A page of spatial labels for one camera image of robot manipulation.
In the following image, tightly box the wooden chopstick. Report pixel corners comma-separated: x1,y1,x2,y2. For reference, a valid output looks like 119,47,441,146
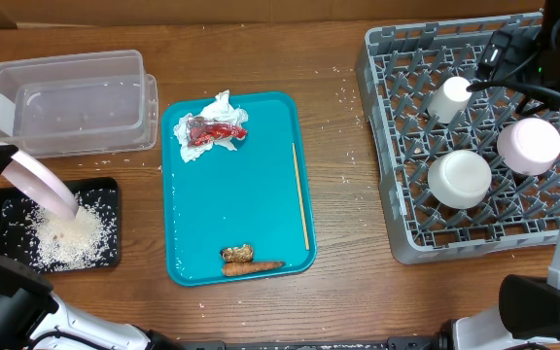
292,143,310,251

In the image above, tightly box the pile of white rice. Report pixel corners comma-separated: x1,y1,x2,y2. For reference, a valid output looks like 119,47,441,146
0,188,120,273

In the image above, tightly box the large white plate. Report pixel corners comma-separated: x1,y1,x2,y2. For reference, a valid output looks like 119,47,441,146
0,143,79,220

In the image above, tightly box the red snack wrapper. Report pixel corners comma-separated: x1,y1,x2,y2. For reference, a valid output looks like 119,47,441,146
187,117,248,147

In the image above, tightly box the clear plastic storage bin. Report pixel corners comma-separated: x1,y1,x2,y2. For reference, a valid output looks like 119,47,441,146
0,50,158,158

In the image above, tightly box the white tissue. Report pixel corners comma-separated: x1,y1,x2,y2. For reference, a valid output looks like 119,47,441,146
173,90,249,163

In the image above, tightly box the black rectangular tray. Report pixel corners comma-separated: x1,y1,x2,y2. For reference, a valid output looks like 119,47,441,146
0,177,122,273

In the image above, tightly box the teal serving tray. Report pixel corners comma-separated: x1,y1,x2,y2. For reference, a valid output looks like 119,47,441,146
160,91,317,287

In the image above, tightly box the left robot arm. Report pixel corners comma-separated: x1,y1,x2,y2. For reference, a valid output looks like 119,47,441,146
0,143,181,350

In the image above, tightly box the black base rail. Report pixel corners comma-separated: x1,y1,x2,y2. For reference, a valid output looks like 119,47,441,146
177,335,451,350

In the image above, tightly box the brown food scrap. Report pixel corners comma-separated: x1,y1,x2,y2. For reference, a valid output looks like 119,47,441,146
220,244,254,263

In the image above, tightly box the white cup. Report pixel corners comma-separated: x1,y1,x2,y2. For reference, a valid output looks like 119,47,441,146
427,76,472,124

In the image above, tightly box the carrot piece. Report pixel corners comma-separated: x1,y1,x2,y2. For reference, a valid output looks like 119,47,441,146
222,262,285,277

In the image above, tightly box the small white bowl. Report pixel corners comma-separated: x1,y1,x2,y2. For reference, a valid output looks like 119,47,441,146
428,150,492,209

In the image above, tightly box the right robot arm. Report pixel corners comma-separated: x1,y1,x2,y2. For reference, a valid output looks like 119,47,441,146
435,1,560,349

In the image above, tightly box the grey dishwasher rack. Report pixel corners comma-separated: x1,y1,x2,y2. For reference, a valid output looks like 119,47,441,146
356,13,560,264

